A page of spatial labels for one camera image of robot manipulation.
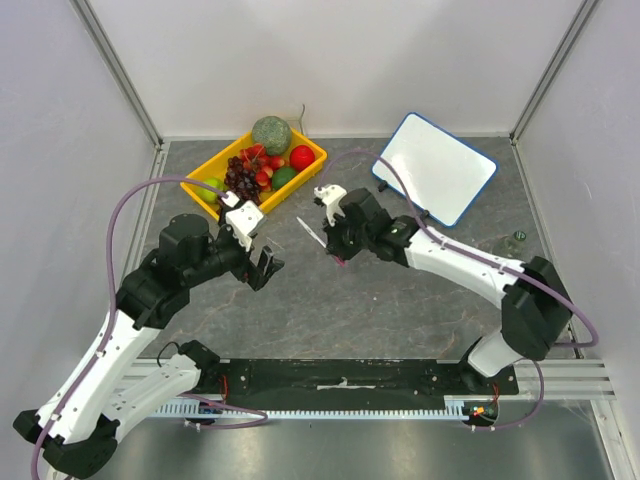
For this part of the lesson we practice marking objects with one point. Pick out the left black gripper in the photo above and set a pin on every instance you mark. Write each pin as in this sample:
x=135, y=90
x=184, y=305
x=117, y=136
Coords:
x=247, y=270

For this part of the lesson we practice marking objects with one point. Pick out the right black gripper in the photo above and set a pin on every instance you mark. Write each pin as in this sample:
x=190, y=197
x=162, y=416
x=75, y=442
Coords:
x=339, y=240

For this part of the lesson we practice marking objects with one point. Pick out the white marker pen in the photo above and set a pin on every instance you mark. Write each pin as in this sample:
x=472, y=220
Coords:
x=311, y=232

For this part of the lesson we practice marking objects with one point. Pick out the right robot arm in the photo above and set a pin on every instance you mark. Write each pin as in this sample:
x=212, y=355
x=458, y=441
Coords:
x=530, y=295

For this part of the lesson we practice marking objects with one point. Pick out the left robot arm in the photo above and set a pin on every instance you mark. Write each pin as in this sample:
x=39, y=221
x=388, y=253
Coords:
x=78, y=430

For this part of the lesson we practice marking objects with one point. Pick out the blue framed whiteboard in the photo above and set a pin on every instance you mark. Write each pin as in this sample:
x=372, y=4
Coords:
x=442, y=174

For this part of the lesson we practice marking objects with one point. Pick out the purple grape bunch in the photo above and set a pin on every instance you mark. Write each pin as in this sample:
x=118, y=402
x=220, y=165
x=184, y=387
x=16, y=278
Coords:
x=240, y=178

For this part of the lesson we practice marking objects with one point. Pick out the dark green lime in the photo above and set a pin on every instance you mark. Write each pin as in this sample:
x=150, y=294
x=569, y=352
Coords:
x=282, y=176

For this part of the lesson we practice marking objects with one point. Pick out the red apple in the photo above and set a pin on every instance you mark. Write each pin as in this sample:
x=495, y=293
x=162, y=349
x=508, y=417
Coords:
x=301, y=157

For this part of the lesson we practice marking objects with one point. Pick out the yellow plastic tray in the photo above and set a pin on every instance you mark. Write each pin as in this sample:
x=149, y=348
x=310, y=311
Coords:
x=212, y=171

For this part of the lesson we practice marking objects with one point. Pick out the red fruit cluster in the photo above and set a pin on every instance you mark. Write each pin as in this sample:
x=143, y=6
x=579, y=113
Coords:
x=260, y=166

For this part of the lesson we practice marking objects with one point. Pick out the green melon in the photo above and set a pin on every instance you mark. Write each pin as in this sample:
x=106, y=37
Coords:
x=272, y=132

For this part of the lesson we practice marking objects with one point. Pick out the glass soda bottle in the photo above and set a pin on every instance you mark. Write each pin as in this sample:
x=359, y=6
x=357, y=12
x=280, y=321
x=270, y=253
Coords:
x=511, y=246

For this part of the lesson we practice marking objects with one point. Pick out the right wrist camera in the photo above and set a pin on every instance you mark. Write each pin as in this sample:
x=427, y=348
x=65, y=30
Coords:
x=329, y=197

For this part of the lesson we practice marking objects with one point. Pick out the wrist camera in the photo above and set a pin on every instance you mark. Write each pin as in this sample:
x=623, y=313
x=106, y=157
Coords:
x=244, y=217
x=329, y=197

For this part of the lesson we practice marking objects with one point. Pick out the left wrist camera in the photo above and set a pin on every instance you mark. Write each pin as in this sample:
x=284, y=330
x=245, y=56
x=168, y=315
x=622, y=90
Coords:
x=244, y=217

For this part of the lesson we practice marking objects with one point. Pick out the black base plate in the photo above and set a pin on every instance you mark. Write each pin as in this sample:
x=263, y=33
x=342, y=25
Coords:
x=348, y=384

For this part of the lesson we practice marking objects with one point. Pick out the light blue cable duct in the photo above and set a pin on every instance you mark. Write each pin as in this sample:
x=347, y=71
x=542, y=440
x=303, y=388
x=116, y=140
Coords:
x=181, y=408

